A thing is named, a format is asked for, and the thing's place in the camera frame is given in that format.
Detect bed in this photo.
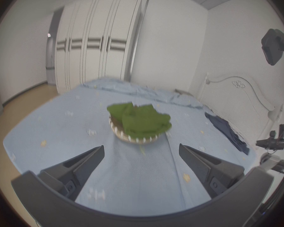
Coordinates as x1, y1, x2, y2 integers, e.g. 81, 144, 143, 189
3, 72, 284, 216

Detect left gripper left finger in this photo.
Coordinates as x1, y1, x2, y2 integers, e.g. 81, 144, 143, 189
39, 145, 105, 201

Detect white wardrobe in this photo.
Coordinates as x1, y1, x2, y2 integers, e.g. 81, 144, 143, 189
54, 0, 142, 94

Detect green shorts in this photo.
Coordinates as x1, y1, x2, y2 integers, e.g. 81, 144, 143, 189
106, 102, 173, 138

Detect round woven basket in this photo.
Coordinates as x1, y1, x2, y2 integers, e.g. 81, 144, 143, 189
108, 114, 167, 145

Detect dark blue garment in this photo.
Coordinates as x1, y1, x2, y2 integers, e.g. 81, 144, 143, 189
205, 113, 249, 155

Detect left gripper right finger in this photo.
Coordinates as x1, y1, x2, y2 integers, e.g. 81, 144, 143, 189
179, 144, 245, 200

